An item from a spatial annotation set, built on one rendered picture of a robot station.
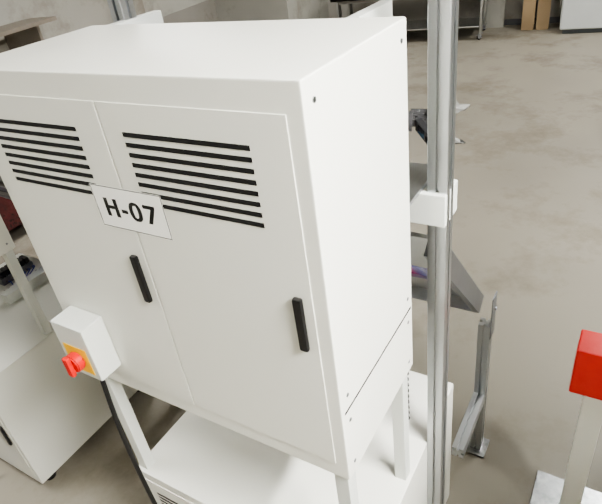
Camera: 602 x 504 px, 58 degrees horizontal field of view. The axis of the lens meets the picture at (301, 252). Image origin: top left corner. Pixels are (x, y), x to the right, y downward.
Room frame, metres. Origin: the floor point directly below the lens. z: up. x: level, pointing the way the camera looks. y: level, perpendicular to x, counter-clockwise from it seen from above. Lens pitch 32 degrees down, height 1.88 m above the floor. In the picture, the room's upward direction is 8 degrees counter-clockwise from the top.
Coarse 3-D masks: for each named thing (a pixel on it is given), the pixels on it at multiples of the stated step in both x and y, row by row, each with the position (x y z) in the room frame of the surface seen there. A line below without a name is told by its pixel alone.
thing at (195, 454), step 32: (416, 384) 1.15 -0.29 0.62; (448, 384) 1.13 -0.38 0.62; (192, 416) 1.15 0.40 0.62; (384, 416) 1.04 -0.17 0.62; (416, 416) 1.03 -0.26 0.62; (448, 416) 1.09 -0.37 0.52; (160, 448) 1.05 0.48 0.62; (192, 448) 1.03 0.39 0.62; (224, 448) 1.02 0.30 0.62; (256, 448) 1.00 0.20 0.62; (384, 448) 0.94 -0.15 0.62; (416, 448) 0.92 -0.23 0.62; (448, 448) 1.10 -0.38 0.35; (160, 480) 0.94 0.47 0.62; (192, 480) 0.93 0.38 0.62; (224, 480) 0.91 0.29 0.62; (256, 480) 0.90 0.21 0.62; (288, 480) 0.89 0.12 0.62; (320, 480) 0.87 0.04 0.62; (384, 480) 0.84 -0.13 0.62; (416, 480) 0.87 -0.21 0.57; (448, 480) 1.11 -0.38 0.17
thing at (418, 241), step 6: (414, 234) 1.02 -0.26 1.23; (420, 234) 1.01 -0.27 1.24; (426, 234) 1.01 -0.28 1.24; (414, 240) 1.04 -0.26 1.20; (420, 240) 1.02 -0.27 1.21; (426, 240) 1.01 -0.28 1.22; (414, 246) 1.08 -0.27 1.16; (420, 246) 1.06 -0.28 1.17; (414, 252) 1.13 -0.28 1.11; (420, 252) 1.11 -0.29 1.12; (414, 258) 1.18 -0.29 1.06; (420, 258) 1.16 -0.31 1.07; (414, 264) 1.23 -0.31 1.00; (420, 264) 1.21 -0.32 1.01; (426, 264) 1.19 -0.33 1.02
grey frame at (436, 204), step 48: (432, 0) 0.93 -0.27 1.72; (432, 48) 0.93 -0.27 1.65; (432, 96) 0.93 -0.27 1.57; (432, 144) 0.93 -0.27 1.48; (432, 192) 0.93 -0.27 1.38; (432, 240) 0.93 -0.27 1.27; (432, 288) 0.93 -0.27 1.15; (432, 336) 0.93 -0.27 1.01; (480, 336) 1.34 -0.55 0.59; (432, 384) 0.93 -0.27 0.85; (480, 384) 1.34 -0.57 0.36; (432, 432) 0.93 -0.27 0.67; (480, 432) 1.32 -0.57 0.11; (432, 480) 0.93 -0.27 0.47
